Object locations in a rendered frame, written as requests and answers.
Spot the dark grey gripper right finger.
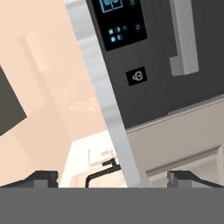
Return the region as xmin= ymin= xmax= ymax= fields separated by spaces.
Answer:
xmin=166 ymin=170 xmax=224 ymax=189

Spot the white sink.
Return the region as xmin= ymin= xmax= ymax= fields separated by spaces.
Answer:
xmin=59 ymin=129 xmax=129 ymax=188

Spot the silver fridge body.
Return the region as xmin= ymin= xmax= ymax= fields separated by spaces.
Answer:
xmin=63 ymin=0 xmax=152 ymax=188

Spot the silver fridge door handle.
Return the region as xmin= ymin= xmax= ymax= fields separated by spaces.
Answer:
xmin=168 ymin=0 xmax=200 ymax=77

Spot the dark brown panel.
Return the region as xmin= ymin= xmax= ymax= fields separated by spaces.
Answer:
xmin=0 ymin=66 xmax=28 ymax=137

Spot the black tap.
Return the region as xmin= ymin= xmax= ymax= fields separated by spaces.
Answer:
xmin=84 ymin=157 xmax=121 ymax=188

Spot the beige cupboard door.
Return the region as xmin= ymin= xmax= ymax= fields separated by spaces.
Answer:
xmin=125 ymin=94 xmax=224 ymax=188

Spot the dark grey fridge door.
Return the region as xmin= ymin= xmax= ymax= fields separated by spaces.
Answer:
xmin=85 ymin=0 xmax=224 ymax=130

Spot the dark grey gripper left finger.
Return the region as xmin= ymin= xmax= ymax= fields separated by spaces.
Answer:
xmin=0 ymin=170 xmax=60 ymax=189

